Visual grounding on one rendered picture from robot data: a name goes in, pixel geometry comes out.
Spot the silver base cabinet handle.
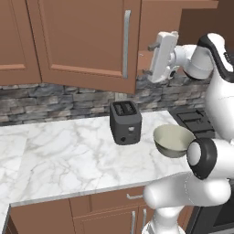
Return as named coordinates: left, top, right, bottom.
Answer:
left=130, top=210, right=137, bottom=234
left=141, top=207, right=147, bottom=230

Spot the brown wide base cabinet door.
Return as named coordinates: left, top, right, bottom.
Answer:
left=8, top=198, right=76, bottom=234

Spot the black hob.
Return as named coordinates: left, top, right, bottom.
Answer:
left=168, top=107, right=218, bottom=140

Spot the brown plain wall cabinet door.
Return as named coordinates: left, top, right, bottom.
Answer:
left=0, top=0, right=42, bottom=87

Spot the dark grey toaster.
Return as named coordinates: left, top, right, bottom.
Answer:
left=109, top=100, right=144, bottom=146

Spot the silver cabinet door handle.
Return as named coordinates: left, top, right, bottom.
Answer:
left=122, top=9, right=133, bottom=80

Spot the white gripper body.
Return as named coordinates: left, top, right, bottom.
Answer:
left=149, top=30, right=180, bottom=84

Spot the brown drawer front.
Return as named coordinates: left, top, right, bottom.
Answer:
left=90, top=186, right=148, bottom=212

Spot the silver drawer handle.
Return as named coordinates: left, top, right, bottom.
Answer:
left=125, top=193, right=145, bottom=201

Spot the pale grey bowl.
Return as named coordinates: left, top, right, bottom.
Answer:
left=152, top=123, right=197, bottom=159

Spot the brown wall cabinet carcass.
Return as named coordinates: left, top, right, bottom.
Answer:
left=135, top=0, right=219, bottom=78

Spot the black oven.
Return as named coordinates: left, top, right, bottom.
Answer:
left=185, top=178, right=234, bottom=234

